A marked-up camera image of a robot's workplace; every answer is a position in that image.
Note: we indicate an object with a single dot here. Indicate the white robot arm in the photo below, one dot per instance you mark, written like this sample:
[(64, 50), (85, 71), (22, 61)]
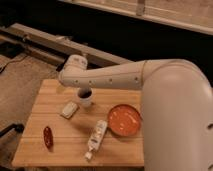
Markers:
[(176, 107)]

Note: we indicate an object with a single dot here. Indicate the white ceramic cup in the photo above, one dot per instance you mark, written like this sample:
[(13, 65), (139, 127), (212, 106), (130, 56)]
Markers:
[(84, 96)]

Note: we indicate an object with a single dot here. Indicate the orange ceramic bowl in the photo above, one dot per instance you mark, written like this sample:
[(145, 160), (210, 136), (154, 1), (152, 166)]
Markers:
[(124, 120)]

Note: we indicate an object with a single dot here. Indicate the white squeeze tube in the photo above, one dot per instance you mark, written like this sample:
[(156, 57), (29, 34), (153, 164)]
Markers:
[(96, 138)]

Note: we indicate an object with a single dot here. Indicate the light wooden board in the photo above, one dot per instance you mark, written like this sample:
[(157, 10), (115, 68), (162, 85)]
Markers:
[(70, 136)]

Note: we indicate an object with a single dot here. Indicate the dark red oblong object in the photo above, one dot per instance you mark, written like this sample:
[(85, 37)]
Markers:
[(48, 137)]

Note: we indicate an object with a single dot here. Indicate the black clamp at left edge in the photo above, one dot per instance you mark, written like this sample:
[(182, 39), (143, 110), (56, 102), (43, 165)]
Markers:
[(17, 127)]

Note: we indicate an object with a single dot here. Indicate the black box on floor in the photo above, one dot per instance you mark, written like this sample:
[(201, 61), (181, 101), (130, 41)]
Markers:
[(10, 50)]

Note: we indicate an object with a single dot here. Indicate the long metal floor rail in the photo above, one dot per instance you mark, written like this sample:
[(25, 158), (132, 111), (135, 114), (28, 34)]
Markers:
[(64, 45)]

